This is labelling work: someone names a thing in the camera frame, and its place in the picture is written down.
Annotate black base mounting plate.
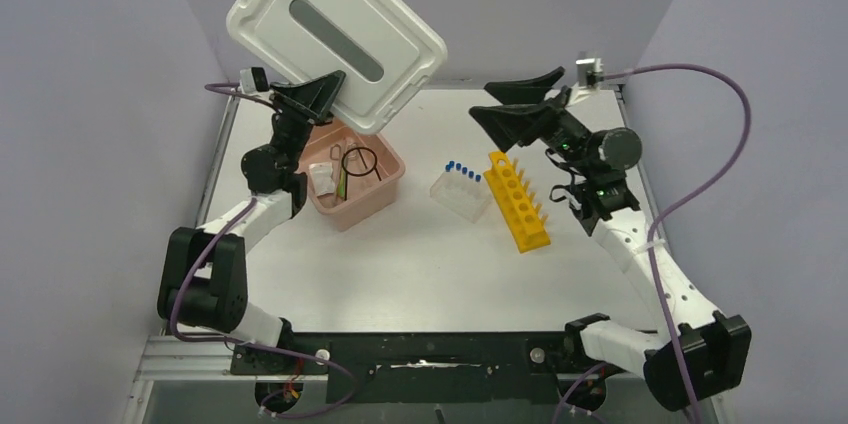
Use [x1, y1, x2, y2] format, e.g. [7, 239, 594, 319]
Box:
[229, 331, 627, 406]

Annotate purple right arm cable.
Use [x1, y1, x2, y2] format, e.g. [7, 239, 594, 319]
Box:
[551, 63, 753, 424]

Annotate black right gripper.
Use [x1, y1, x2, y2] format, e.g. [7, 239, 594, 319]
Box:
[467, 68, 595, 180]

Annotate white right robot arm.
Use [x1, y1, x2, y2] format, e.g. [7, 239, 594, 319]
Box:
[469, 65, 752, 411]

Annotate black wire ring stand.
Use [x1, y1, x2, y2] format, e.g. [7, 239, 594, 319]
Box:
[340, 146, 383, 182]

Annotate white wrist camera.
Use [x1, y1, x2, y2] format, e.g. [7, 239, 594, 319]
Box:
[568, 52, 605, 105]
[239, 67, 270, 94]

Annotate red green stirring sticks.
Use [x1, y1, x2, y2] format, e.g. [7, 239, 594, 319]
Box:
[336, 167, 348, 202]

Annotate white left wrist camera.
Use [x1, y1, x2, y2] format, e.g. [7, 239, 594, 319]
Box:
[239, 67, 270, 94]

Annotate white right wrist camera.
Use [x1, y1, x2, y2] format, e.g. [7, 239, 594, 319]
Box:
[568, 52, 605, 105]

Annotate small dark sample bag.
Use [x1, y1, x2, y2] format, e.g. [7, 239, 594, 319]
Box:
[308, 162, 337, 197]

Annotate clear plastic tube box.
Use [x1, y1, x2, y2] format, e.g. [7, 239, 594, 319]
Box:
[429, 167, 492, 223]

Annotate yellow test tube rack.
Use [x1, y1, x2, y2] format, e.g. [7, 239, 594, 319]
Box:
[483, 151, 551, 253]

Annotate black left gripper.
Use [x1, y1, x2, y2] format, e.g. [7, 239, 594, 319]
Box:
[269, 70, 353, 175]

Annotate pink plastic bin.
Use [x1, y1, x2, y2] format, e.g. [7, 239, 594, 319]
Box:
[299, 120, 405, 231]

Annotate metal scissors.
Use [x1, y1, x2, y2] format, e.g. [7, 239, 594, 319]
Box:
[329, 143, 363, 165]

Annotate white plastic tray lid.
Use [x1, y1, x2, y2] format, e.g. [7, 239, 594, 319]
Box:
[226, 0, 448, 135]

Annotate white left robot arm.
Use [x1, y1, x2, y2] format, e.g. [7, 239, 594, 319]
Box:
[157, 70, 346, 349]

